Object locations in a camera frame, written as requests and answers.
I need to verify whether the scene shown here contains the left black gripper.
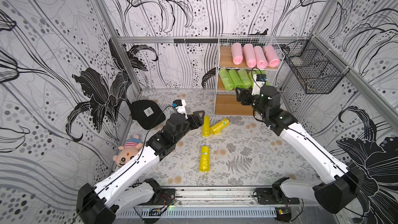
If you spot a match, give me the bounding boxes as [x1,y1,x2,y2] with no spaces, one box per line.
[171,110,205,143]

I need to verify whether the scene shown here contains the green roll dark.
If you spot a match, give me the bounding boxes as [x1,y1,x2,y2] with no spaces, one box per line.
[228,69,244,88]

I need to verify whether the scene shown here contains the pale green roll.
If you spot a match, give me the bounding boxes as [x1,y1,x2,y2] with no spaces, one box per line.
[237,69,251,89]

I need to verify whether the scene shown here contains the green roll sideways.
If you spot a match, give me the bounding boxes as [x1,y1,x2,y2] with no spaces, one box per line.
[256,69,269,86]

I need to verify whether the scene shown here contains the pink roll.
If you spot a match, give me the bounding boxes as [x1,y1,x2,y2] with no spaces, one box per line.
[263,45,280,68]
[231,43,244,65]
[243,44,257,68]
[254,46,268,69]

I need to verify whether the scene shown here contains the green roll front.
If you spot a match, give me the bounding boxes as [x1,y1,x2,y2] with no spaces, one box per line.
[248,70,256,86]

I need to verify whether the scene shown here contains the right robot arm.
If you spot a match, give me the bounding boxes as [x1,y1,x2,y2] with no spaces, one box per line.
[235,85,364,214]

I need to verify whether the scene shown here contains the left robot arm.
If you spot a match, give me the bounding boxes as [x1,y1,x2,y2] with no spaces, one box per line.
[76,111,205,224]

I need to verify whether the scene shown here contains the yellow roll upright middle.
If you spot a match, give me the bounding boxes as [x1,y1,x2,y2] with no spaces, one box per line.
[202,116,211,137]

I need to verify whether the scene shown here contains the yellow roll with label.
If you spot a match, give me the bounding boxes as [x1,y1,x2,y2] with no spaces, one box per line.
[210,118,230,135]

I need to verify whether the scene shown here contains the yellow roll front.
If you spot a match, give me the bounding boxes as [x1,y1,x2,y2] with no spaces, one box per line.
[199,146,210,172]

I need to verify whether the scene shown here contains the black cap with label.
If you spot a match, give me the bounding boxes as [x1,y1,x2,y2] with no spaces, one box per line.
[128,100,165,130]

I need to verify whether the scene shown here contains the pink plush toy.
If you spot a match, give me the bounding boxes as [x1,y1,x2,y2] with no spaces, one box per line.
[113,135,144,167]

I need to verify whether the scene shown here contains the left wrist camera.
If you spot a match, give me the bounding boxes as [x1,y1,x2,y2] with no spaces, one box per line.
[173,100,188,119]

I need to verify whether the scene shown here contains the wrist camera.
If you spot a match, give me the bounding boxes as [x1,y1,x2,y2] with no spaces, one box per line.
[251,74,267,95]
[173,100,188,119]

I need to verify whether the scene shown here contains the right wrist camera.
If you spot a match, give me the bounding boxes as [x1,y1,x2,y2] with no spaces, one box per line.
[251,74,267,95]

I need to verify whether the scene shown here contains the white wire three-tier shelf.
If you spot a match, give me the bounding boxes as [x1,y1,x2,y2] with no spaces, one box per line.
[214,34,284,116]

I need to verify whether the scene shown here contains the black wire wall basket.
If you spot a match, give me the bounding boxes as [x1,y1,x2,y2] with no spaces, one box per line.
[280,39,349,94]

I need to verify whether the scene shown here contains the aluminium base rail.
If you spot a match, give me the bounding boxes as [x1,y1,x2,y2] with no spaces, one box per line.
[124,185,312,208]

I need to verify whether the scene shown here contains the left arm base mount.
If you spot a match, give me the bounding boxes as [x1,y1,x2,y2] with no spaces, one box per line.
[140,178,176,206]

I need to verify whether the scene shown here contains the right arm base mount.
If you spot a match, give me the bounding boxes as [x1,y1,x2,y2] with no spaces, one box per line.
[252,188,301,206]

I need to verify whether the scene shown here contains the white slotted cable duct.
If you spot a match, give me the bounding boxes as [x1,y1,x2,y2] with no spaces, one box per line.
[117,207,277,219]

